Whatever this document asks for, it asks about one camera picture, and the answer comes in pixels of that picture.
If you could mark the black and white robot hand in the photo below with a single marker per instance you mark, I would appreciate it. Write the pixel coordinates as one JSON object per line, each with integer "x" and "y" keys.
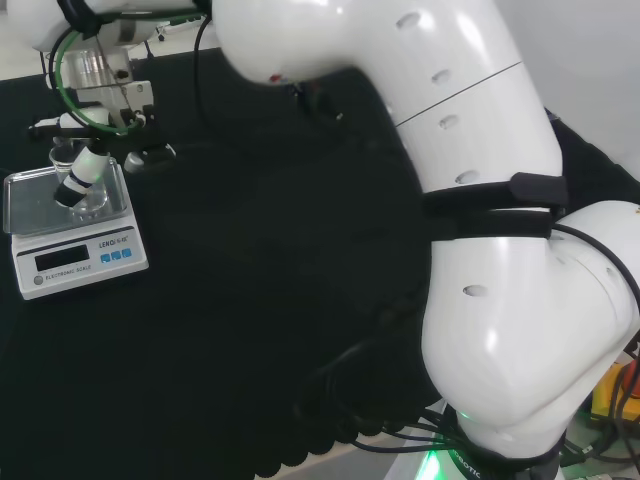
{"x": 87, "y": 167}

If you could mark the clear glass beaker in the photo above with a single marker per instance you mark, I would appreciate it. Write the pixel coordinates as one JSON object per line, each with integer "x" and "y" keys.
{"x": 97, "y": 200}

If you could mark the white electronic balance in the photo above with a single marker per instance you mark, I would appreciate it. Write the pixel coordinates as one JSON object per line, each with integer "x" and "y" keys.
{"x": 75, "y": 250}

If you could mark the black bench cloth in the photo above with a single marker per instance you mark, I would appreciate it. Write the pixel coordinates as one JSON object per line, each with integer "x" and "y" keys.
{"x": 250, "y": 300}

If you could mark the yellow stop button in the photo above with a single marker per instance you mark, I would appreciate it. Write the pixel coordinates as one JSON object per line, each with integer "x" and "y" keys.
{"x": 612, "y": 390}

